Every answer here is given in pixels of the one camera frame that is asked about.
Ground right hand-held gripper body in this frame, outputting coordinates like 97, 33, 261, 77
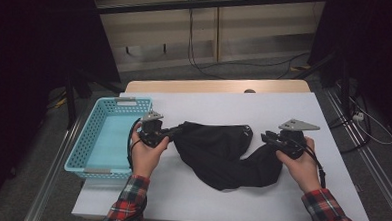
264, 118, 321, 161

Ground person's left hand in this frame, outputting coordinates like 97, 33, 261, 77
128, 122, 171, 180

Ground beige cabinet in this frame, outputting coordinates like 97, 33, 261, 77
87, 0, 326, 82

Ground metal floor rail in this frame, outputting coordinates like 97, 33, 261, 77
22, 114, 83, 221
319, 87, 392, 217

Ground hand-held gripper black cable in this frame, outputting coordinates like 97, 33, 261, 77
294, 143, 329, 189
125, 117, 144, 172

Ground black curtain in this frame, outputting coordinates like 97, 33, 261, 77
304, 0, 392, 140
0, 0, 125, 218

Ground white cable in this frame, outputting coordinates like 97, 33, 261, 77
347, 96, 392, 146

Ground black shorts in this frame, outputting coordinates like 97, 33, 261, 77
171, 120, 285, 194

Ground black cloth garment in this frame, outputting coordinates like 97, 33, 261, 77
71, 81, 379, 221

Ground person's right hand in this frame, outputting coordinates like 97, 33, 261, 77
273, 136, 324, 195

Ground wooden table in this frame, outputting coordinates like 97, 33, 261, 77
124, 71, 312, 102

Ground black horizontal bar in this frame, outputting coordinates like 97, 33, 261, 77
96, 0, 327, 24

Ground right hand-held gripper black cable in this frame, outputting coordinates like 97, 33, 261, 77
294, 143, 329, 189

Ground left hand-held gripper black cable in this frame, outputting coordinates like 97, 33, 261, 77
125, 117, 144, 172

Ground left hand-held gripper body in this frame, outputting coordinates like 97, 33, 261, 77
137, 109, 172, 149

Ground black floor cable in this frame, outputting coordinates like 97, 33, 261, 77
326, 92, 374, 156

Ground light blue plastic basket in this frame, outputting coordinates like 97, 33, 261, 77
63, 94, 157, 183

